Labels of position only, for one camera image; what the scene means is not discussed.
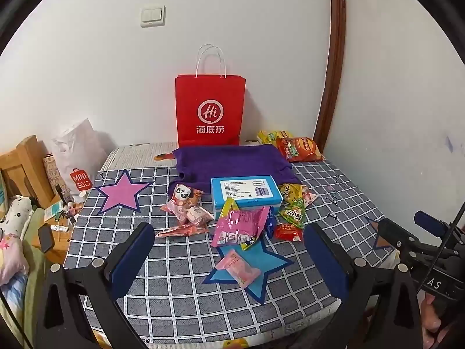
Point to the small white pink packet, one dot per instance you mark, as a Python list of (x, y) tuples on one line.
[(199, 214)]

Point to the brown wooden door frame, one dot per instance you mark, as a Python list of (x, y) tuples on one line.
[(334, 61)]

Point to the teal card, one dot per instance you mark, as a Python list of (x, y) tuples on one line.
[(52, 211)]

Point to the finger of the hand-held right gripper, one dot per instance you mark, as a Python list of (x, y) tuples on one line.
[(396, 238), (432, 223)]

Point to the large pink snack packet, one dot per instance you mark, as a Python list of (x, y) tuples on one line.
[(236, 225)]

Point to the black phone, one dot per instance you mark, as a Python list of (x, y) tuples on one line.
[(46, 238)]

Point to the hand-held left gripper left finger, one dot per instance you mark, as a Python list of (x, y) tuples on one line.
[(134, 258)]

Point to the wooden bedside furniture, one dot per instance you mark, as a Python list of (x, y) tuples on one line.
[(21, 167)]

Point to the purple towel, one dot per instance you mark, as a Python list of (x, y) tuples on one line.
[(232, 163)]

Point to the pink star patch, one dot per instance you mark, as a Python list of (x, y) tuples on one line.
[(121, 192)]

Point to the dark blue snack packet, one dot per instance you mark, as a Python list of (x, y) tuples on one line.
[(270, 225)]

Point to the red paper bag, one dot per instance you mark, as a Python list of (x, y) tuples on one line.
[(210, 94)]

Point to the blue tissue box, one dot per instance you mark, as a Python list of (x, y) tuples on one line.
[(239, 189)]

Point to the grey checked bed cover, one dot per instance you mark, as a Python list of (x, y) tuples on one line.
[(174, 261)]

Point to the white strawberry snack packet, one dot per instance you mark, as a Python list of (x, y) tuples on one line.
[(308, 197)]

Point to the white plastic shopping bag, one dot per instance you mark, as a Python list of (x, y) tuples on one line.
[(78, 152)]

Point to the yellow chips bag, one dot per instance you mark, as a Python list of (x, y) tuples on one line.
[(269, 137)]

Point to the patterned paper box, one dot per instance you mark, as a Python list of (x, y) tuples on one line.
[(52, 174)]

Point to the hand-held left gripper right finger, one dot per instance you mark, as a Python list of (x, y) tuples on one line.
[(327, 261)]

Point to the long pink snack packet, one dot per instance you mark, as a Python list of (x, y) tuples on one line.
[(181, 230)]

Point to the orange chips bag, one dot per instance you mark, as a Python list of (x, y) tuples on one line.
[(301, 149)]

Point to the person's right hand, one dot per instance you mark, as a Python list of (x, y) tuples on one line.
[(430, 316)]

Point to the red snack packet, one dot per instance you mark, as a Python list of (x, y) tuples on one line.
[(287, 232)]

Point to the green bedding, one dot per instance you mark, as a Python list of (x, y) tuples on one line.
[(32, 283)]

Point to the white light switch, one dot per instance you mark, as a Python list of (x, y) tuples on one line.
[(152, 16)]

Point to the white tube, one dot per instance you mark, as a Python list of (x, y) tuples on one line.
[(60, 228)]

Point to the pink panda snack packet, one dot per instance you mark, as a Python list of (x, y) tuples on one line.
[(181, 194)]

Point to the wooden nightstand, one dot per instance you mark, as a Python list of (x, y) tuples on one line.
[(61, 240)]

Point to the white flowered pillow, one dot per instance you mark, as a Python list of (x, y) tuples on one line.
[(16, 212)]

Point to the blue star patch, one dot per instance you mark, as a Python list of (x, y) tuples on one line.
[(270, 261)]

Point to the pale pink candy packet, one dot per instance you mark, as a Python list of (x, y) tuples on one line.
[(238, 267)]

